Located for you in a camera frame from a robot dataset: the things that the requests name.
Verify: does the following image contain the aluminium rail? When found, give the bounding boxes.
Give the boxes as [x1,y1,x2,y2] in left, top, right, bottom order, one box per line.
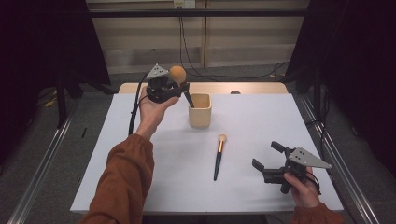
[299,93,380,224]
[7,104,79,224]

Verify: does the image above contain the small makeup brush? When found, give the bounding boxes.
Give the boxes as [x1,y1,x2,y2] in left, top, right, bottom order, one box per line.
[213,133,228,182]

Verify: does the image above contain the white wall socket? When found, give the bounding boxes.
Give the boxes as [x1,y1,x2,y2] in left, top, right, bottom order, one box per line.
[173,0,196,9]

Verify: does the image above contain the large makeup brush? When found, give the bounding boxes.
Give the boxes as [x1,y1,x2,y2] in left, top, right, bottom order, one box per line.
[168,64,196,109]

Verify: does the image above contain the hand-held gripper cable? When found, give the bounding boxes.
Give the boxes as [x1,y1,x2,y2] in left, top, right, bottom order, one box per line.
[128,74,149,136]
[306,171,322,196]

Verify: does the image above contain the person's left hand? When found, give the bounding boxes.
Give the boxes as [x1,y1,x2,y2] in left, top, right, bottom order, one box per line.
[135,85,181,141]

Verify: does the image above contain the right hand-held gripper cable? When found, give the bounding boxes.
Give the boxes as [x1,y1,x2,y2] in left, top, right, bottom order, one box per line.
[306,171,322,196]

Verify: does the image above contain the black metal stand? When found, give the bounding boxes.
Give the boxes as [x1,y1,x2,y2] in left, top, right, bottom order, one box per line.
[55,69,118,129]
[312,66,323,110]

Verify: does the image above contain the square wooden cup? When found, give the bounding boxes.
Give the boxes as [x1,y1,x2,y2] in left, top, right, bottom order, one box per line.
[188,92,213,129]

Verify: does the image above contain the black curtain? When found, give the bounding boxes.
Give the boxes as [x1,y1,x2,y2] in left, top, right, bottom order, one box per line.
[0,0,112,164]
[285,0,396,179]

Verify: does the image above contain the black horizontal bar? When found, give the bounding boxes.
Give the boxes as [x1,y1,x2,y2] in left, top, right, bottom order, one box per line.
[88,8,308,19]

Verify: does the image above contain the white table board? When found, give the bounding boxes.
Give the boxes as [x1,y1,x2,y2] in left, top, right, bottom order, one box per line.
[70,92,345,215]

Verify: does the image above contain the black power cable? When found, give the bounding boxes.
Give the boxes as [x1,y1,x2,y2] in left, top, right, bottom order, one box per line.
[177,7,291,80]

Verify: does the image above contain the left hand-held gripper cable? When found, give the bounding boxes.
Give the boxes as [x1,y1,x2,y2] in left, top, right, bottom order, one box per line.
[128,74,149,136]

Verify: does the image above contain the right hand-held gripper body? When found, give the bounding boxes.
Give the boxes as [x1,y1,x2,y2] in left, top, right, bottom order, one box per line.
[262,147,332,195]

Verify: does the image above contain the black floor cables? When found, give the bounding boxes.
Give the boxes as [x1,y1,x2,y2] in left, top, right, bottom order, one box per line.
[305,88,332,152]

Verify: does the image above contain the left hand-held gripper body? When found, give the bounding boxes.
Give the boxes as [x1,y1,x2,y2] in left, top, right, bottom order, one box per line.
[145,63,185,105]

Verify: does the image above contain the person's right hand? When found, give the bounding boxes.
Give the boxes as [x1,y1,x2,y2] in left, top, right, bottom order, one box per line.
[282,167,321,209]

